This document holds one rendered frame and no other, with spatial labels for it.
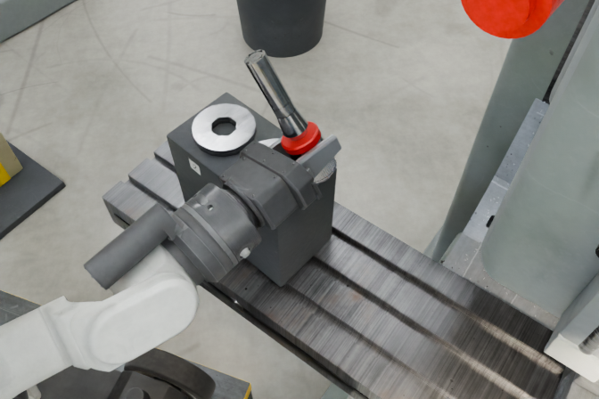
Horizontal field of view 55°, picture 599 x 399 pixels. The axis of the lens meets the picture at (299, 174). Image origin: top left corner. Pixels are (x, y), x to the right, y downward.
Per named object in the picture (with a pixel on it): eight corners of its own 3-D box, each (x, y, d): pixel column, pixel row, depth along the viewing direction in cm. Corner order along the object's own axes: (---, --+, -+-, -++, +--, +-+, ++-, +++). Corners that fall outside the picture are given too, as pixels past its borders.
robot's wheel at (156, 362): (134, 386, 135) (111, 356, 119) (144, 366, 137) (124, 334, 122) (212, 417, 131) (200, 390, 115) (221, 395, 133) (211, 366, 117)
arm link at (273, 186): (303, 156, 59) (215, 233, 56) (334, 216, 65) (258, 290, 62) (239, 123, 69) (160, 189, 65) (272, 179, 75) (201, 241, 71)
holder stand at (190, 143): (280, 289, 88) (276, 217, 72) (184, 208, 97) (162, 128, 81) (332, 238, 93) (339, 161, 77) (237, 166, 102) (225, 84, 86)
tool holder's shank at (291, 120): (299, 147, 65) (253, 69, 58) (281, 140, 67) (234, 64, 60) (316, 127, 66) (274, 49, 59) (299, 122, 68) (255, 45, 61)
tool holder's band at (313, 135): (302, 159, 65) (299, 153, 64) (276, 149, 68) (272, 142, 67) (328, 131, 66) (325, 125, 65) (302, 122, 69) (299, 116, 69)
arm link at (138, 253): (247, 277, 62) (165, 354, 59) (205, 242, 71) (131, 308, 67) (190, 204, 56) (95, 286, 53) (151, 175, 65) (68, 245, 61)
